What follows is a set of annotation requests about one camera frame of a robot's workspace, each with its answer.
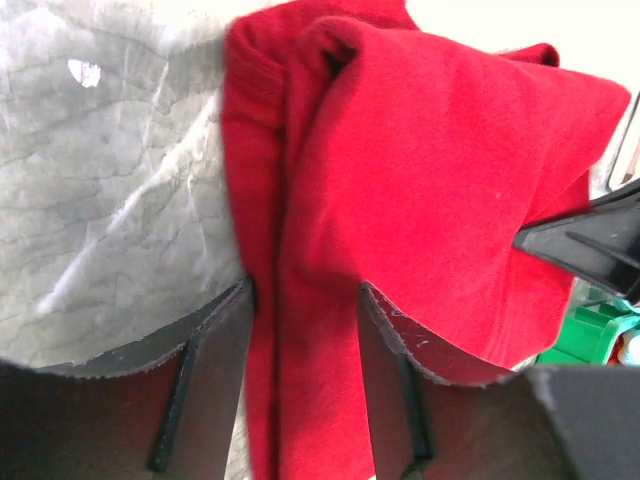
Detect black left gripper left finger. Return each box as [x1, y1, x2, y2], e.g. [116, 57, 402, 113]
[1, 279, 254, 479]

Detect green plastic bin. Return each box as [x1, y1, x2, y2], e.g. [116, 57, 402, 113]
[536, 302, 627, 365]

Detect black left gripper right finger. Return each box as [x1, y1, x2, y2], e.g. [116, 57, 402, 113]
[358, 283, 639, 480]

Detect teal t shirt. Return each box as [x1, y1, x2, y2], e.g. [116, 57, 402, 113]
[611, 297, 639, 332]

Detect red t shirt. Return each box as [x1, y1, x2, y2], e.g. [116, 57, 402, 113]
[221, 1, 631, 479]

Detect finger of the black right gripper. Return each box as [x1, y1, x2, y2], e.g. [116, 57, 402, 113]
[513, 180, 639, 303]

